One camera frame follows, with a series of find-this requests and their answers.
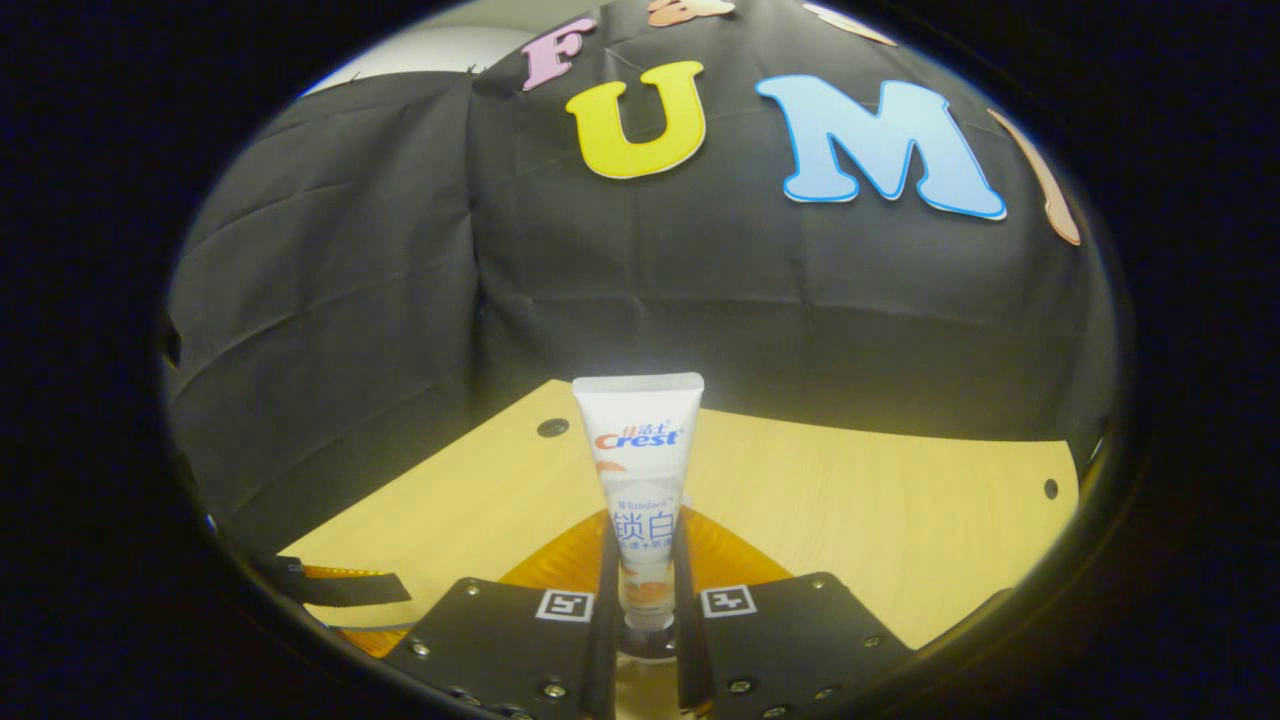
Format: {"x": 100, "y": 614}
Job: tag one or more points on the white toothpaste tube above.
{"x": 640, "y": 470}

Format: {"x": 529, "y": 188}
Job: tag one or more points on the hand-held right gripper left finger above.
{"x": 500, "y": 640}

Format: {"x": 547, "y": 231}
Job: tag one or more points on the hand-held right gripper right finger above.
{"x": 790, "y": 640}

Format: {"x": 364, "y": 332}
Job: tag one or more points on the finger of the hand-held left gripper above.
{"x": 378, "y": 638}
{"x": 345, "y": 590}

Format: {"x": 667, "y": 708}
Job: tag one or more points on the wooden desktop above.
{"x": 880, "y": 520}

